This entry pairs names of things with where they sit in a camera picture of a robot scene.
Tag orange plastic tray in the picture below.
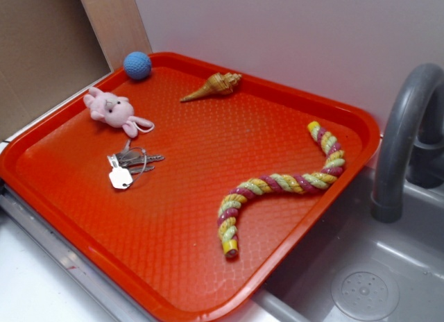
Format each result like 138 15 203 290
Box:
1 53 379 321

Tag tan spiral seashell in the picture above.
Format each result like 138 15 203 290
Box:
180 72 243 102

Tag silver keys with tag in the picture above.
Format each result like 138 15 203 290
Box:
107 139 165 190

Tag pink plush bunny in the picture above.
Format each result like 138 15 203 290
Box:
83 87 155 138

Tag blue dimpled ball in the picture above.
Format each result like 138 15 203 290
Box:
123 51 152 81

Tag grey toy sink basin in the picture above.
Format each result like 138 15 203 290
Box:
257 167 444 322

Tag light wooden board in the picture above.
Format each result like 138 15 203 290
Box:
80 0 152 71

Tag grey toy faucet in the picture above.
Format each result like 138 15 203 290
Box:
371 63 443 223

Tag brown cardboard panel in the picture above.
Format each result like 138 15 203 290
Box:
1 0 110 139

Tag multicolored twisted rope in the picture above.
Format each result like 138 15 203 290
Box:
217 121 346 259

